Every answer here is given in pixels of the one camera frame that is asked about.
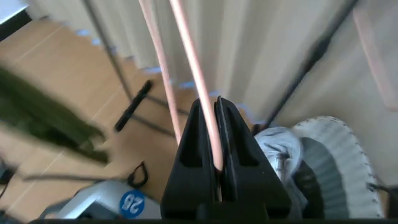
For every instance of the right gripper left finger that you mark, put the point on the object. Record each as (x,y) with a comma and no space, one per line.
(189,186)

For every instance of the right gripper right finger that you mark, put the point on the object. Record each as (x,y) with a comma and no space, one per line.
(252,186)

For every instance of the green long-sleeved shirt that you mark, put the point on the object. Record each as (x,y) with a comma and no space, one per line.
(46,121)

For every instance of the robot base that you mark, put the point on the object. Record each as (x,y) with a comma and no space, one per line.
(102,202)

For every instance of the white laundry basket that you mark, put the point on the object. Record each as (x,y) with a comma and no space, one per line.
(335,149)

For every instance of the black clothes rack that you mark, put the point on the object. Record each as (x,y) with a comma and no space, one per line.
(133,105)

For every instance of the pale grey shorts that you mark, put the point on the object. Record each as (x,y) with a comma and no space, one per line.
(280,146)

